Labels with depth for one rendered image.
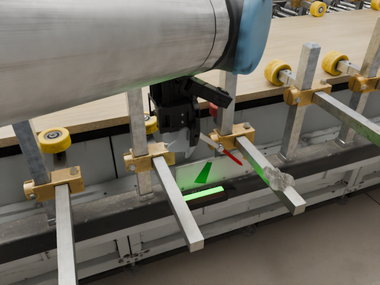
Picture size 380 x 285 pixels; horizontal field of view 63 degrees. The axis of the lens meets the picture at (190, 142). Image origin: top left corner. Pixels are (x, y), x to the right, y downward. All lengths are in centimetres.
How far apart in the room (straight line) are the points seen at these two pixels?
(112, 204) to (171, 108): 47
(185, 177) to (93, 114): 33
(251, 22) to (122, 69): 15
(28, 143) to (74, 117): 24
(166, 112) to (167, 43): 35
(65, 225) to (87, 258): 76
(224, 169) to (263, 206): 75
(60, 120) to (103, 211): 29
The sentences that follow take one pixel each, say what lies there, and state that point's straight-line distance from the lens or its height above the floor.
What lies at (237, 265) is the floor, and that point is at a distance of 165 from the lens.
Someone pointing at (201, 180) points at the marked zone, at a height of 73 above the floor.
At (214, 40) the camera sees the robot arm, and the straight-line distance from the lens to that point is 27.
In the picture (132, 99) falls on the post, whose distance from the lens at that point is 74.
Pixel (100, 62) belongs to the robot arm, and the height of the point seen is 131.
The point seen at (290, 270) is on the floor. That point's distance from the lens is 169.
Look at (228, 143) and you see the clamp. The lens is 91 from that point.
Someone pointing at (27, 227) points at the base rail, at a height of 70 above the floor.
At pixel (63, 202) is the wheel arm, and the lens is 80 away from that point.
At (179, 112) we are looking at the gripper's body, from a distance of 57.
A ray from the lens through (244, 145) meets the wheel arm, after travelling 88.
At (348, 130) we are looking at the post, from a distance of 123.
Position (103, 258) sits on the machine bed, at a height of 17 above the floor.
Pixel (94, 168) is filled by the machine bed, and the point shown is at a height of 68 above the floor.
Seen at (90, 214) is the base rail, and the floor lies 70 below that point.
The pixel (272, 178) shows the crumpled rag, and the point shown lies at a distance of 77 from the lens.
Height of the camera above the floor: 137
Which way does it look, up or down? 36 degrees down
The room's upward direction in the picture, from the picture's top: straight up
